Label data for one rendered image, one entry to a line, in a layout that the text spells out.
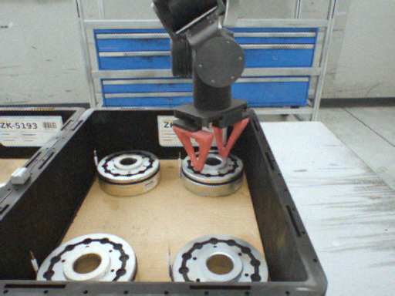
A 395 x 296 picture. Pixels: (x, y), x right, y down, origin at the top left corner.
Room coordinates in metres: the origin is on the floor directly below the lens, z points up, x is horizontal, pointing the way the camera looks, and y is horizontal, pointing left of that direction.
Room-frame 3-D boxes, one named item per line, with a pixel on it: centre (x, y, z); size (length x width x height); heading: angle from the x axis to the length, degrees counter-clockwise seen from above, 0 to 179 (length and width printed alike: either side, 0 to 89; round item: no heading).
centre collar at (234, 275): (0.24, -0.02, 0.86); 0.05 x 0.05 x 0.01
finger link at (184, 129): (0.44, -0.01, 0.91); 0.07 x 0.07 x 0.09; 47
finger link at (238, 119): (0.47, -0.03, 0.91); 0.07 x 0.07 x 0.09; 47
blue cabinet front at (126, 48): (2.23, 0.34, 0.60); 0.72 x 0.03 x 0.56; 93
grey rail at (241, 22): (2.28, -0.06, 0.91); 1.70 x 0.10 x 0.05; 93
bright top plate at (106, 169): (0.46, 0.12, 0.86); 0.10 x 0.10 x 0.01
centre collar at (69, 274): (0.24, 0.12, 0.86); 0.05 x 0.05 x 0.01
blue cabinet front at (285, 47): (2.28, -0.46, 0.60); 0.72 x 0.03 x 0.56; 93
